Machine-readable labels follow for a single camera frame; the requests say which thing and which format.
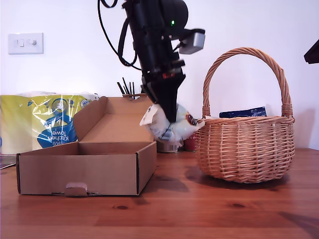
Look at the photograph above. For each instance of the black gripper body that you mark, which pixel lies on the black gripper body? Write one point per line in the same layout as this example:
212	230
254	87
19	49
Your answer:
157	59

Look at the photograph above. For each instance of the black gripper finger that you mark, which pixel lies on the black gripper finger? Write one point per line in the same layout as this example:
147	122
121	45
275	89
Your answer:
169	94
149	90

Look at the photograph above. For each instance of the printed black grey flyer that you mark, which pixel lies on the printed black grey flyer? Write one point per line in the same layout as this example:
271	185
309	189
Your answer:
6	162

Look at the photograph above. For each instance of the blue chocolate eggs bag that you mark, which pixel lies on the blue chocolate eggs bag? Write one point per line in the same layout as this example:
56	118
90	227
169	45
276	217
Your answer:
244	113

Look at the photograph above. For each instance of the Tesco kitchen towel pack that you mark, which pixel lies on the Tesco kitchen towel pack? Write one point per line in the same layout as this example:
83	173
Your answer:
20	124

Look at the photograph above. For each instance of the black stick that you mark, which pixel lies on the black stick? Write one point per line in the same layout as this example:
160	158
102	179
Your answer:
130	88
126	85
120	88
133	88

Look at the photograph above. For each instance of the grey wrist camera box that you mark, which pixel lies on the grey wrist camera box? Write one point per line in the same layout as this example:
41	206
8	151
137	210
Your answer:
195	42

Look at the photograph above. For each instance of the white wall light switch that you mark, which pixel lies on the white wall light switch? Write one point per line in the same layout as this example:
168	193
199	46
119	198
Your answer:
13	48

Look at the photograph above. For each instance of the white label tin can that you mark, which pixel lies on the white label tin can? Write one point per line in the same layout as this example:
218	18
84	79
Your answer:
169	148

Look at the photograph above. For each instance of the red label tin can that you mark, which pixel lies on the red label tin can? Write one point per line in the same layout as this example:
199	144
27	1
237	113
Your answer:
190	144

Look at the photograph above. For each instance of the white chocolate eggs bag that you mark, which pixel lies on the white chocolate eggs bag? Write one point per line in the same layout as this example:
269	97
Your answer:
182	129

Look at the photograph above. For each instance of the open brown cardboard box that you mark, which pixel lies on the open brown cardboard box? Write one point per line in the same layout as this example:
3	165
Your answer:
74	171

